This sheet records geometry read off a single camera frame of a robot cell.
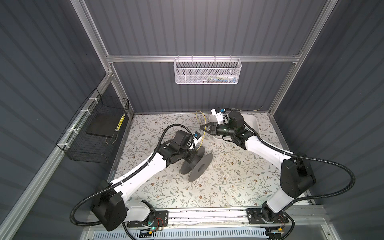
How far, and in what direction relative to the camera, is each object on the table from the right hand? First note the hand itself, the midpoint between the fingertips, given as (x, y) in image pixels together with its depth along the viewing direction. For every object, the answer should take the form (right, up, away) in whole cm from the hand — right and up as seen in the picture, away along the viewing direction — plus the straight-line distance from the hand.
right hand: (202, 129), depth 78 cm
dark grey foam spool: (-2, -21, +1) cm, 21 cm away
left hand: (-4, -12, +2) cm, 12 cm away
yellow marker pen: (-43, +4, +1) cm, 44 cm away
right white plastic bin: (+39, +6, +35) cm, 53 cm away
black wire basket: (-56, -7, -11) cm, 58 cm away
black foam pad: (-49, +3, -4) cm, 49 cm away
